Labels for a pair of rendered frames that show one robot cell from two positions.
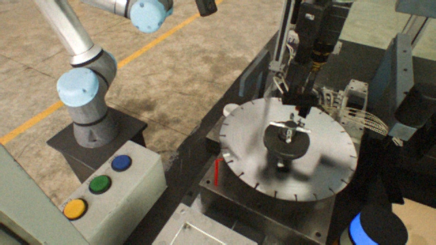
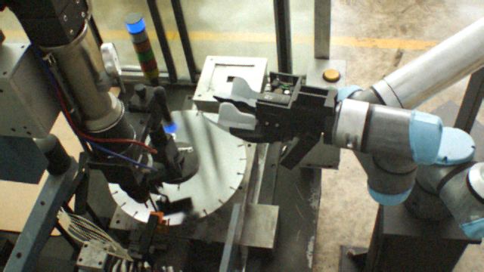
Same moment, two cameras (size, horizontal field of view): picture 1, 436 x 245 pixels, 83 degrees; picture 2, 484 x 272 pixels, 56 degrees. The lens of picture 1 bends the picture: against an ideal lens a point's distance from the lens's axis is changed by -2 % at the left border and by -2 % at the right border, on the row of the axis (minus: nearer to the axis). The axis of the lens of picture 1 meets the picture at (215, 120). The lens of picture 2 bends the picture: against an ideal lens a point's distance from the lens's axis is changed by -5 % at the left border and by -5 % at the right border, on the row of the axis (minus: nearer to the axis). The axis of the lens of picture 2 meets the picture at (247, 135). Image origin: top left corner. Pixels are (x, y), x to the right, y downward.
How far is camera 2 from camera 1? 121 cm
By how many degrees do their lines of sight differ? 85
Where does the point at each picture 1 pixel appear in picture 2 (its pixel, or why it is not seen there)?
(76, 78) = (450, 143)
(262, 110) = (206, 193)
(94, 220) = (311, 75)
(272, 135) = (190, 156)
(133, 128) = (392, 217)
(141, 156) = not seen: hidden behind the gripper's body
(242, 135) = (221, 152)
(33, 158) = not seen: outside the picture
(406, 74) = (23, 244)
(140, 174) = not seen: hidden behind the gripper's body
